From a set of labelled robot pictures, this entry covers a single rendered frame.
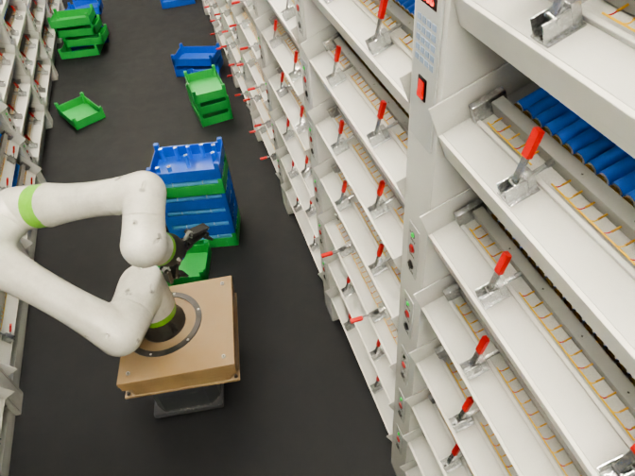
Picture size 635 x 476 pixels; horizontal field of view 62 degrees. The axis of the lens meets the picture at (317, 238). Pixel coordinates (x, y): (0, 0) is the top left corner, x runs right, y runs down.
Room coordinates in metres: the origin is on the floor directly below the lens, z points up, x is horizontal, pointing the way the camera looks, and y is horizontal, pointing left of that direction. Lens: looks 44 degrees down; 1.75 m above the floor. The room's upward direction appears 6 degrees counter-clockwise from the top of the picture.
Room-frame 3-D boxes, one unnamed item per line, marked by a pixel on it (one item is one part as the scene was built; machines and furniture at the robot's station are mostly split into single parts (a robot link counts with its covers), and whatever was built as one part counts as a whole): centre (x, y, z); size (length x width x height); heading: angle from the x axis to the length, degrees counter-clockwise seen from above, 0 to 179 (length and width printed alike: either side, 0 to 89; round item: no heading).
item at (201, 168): (1.91, 0.52, 0.44); 0.30 x 0.20 x 0.08; 89
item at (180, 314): (1.09, 0.59, 0.40); 0.26 x 0.15 x 0.06; 91
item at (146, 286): (1.07, 0.54, 0.53); 0.16 x 0.13 x 0.19; 164
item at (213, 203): (1.91, 0.52, 0.28); 0.30 x 0.20 x 0.08; 89
